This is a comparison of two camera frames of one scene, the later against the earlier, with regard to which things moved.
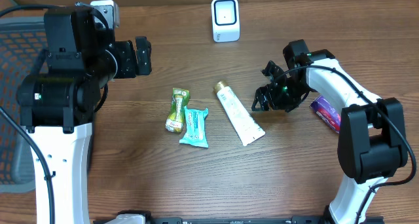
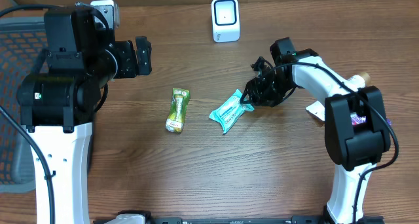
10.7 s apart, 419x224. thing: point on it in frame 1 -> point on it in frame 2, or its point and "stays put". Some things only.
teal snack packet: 196,132 -> 228,113
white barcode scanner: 226,19 stays put
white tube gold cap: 247,128 -> 352,84
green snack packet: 180,98 stays put
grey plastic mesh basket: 21,43 stays put
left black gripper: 129,58 stays put
